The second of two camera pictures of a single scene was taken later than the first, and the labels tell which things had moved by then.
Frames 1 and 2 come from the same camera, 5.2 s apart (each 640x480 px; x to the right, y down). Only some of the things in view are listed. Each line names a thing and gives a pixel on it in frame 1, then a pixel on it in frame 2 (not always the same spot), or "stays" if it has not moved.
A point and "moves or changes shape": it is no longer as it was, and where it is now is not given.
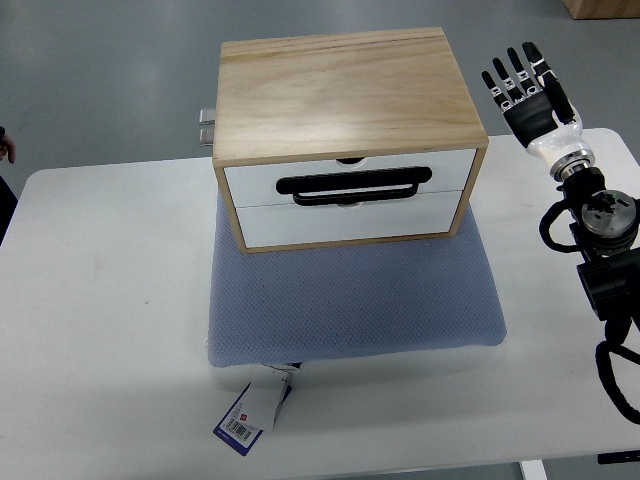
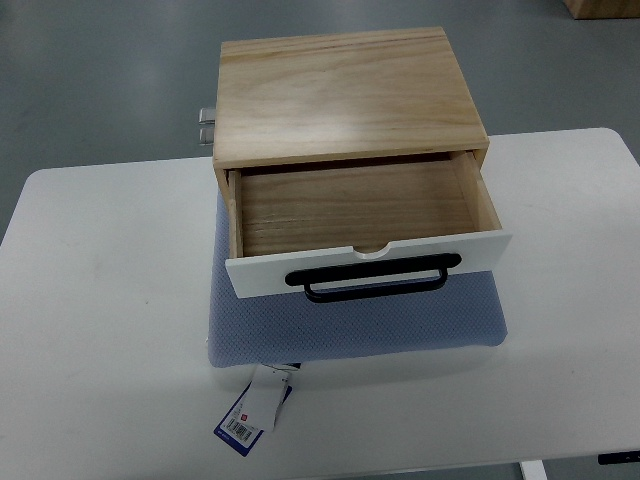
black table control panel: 618,457 stays
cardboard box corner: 602,9 stays
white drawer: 255,186 moves or changes shape
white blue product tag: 255,410 stays
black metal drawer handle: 352,186 to 318,276
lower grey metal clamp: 206,137 stays
